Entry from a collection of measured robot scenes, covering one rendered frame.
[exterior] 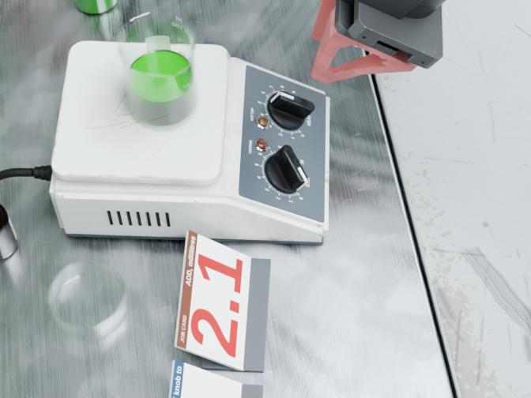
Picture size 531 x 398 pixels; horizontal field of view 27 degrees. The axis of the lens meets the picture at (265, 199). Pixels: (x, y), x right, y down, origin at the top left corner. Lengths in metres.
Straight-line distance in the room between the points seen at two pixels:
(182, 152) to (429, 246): 0.20
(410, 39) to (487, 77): 0.24
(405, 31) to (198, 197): 0.19
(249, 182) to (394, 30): 0.17
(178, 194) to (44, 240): 0.13
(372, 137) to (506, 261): 0.15
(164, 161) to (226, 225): 0.07
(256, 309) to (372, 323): 0.09
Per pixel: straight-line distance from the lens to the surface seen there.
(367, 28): 0.69
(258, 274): 0.82
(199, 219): 0.80
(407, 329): 0.81
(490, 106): 0.92
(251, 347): 0.80
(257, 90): 0.84
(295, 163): 0.80
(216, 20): 0.96
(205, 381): 0.77
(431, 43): 0.72
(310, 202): 0.81
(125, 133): 0.79
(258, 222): 0.80
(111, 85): 0.82
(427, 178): 0.88
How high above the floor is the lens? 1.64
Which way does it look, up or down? 59 degrees down
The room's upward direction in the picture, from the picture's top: straight up
